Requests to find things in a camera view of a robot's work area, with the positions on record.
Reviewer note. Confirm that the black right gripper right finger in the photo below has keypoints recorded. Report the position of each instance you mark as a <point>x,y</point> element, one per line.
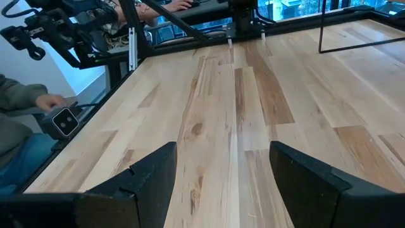
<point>310,196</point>

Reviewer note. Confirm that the wooden shelf with black legs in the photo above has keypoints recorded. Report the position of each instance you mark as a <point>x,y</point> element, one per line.
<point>321,50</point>

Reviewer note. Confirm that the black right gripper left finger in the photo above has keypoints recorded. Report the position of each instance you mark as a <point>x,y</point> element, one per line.
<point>152,190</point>

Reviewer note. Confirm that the black aluminium table frame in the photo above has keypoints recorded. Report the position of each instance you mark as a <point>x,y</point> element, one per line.
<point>128,16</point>

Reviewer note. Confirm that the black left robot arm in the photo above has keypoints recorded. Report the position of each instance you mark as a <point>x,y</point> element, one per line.
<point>243,16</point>

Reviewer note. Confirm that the black table-level camera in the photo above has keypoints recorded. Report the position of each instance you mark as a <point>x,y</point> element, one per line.
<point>64,122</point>

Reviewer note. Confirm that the silver metal bracket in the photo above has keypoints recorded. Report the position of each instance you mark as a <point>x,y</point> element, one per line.
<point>133,47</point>

